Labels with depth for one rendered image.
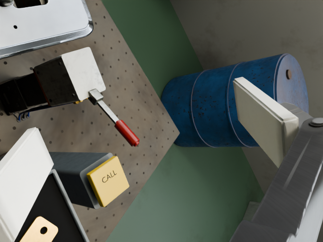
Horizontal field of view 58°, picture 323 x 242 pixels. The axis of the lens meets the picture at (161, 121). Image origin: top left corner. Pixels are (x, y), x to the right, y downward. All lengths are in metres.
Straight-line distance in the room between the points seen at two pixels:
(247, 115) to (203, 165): 2.52
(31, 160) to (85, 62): 0.42
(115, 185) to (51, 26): 0.34
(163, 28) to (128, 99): 1.42
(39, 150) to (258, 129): 0.13
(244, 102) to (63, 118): 0.82
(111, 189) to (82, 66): 0.24
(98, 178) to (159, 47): 1.98
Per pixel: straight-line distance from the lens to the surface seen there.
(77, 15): 0.69
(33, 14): 0.64
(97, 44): 1.08
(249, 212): 3.40
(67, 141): 0.97
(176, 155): 2.39
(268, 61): 1.94
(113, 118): 0.57
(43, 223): 0.43
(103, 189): 0.48
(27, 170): 0.18
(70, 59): 0.58
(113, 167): 0.49
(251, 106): 0.17
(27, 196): 0.18
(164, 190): 2.31
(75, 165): 0.51
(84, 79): 0.59
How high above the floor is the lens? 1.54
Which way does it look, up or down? 43 degrees down
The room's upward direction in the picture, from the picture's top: 85 degrees clockwise
